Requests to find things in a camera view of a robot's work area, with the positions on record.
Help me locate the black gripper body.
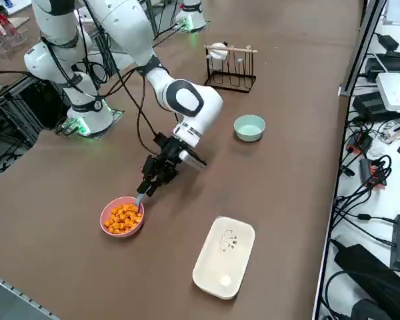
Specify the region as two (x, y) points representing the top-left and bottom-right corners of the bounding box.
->
(153, 131), (185, 165)

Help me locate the blue spoon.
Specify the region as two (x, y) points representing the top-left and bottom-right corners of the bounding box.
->
(134, 193), (151, 216)

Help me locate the orange popcorn heap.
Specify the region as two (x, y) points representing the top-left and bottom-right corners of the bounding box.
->
(103, 203), (143, 233)

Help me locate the pink bowl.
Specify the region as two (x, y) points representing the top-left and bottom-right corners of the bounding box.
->
(99, 196), (145, 238)

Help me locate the green bowl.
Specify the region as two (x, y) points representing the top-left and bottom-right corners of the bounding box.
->
(233, 114), (266, 143)

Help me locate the cream rectangular tray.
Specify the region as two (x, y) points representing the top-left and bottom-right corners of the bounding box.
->
(192, 215), (256, 300)

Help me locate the white cup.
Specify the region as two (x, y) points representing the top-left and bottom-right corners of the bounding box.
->
(208, 42), (229, 72)

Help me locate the orange black device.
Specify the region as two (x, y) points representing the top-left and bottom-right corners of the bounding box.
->
(345, 131), (374, 155)

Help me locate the clear acrylic stand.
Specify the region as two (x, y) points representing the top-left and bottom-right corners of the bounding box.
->
(0, 6), (30, 60)

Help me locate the white router box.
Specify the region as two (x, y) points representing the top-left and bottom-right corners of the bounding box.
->
(375, 72), (400, 113)

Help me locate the flat black box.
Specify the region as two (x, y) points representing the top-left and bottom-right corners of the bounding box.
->
(365, 53), (400, 81)

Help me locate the small black power adapter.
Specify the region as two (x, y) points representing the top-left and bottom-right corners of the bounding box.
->
(376, 33), (400, 51)

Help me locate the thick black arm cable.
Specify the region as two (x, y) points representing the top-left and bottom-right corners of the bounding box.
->
(135, 65), (164, 157)

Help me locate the black wire cup rack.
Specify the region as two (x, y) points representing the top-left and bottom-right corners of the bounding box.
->
(203, 43), (258, 93)

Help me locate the black metal frame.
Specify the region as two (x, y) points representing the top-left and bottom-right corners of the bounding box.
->
(0, 71), (71, 147)

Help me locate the camera mast post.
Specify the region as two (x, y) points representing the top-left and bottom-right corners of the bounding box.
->
(338, 0), (387, 97)

